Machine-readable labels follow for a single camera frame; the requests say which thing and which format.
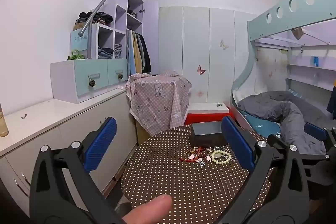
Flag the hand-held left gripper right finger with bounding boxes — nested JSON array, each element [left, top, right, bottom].
[[218, 116, 310, 224]]

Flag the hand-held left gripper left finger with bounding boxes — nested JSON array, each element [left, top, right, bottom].
[[29, 117, 124, 224]]

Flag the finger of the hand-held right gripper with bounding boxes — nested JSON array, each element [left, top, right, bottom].
[[267, 134, 331, 164], [304, 122, 336, 153]]

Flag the grey rectangular box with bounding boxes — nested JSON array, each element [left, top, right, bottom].
[[191, 120, 229, 147]]

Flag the person's left hand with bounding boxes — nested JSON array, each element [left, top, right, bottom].
[[122, 194, 173, 224]]

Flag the blue bed sheet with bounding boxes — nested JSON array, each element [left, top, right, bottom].
[[247, 114, 281, 138]]

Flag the grey duvet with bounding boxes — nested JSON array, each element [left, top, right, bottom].
[[238, 90, 336, 155]]

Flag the dark cloth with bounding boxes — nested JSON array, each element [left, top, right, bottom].
[[326, 82, 336, 119]]

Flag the red storage box white lid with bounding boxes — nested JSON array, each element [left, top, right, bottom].
[[184, 103, 233, 125]]

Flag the beige low cabinet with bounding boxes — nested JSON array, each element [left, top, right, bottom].
[[0, 89, 138, 216]]

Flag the polka dot round table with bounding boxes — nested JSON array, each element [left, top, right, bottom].
[[121, 123, 273, 224]]

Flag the white wardrobe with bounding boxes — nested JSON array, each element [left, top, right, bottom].
[[159, 6, 259, 105]]

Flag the pink checked bear cloth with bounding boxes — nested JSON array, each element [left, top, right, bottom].
[[125, 70, 193, 136]]

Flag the wide teal drawer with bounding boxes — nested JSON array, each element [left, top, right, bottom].
[[73, 59, 109, 96]]

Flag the narrow teal drawer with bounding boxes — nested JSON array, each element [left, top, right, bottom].
[[107, 58, 129, 86]]

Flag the green plant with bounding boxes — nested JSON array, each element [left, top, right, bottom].
[[68, 49, 86, 61]]

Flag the folded blue jeans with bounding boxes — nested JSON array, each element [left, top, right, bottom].
[[98, 47, 114, 59]]

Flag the light blue hanging garment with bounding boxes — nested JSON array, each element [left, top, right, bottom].
[[127, 30, 137, 76]]

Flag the folded grey clothes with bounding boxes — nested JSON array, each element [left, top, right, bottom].
[[114, 43, 126, 58]]

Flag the yellow hanging garment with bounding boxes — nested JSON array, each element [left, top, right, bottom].
[[133, 32, 143, 75]]

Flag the dark hanging jackets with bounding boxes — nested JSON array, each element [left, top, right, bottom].
[[138, 34, 152, 73]]

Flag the yellowish glass bottle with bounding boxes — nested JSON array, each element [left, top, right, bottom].
[[0, 102, 9, 138]]

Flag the light green bunk bed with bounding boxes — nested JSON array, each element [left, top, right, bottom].
[[231, 0, 336, 135]]

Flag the pile of dark clothes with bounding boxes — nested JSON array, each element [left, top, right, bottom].
[[76, 11, 113, 25]]

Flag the grey metal handrail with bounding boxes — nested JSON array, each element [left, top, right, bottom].
[[79, 0, 146, 59]]

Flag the pale green bead bracelet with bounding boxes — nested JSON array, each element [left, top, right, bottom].
[[211, 150, 233, 165]]

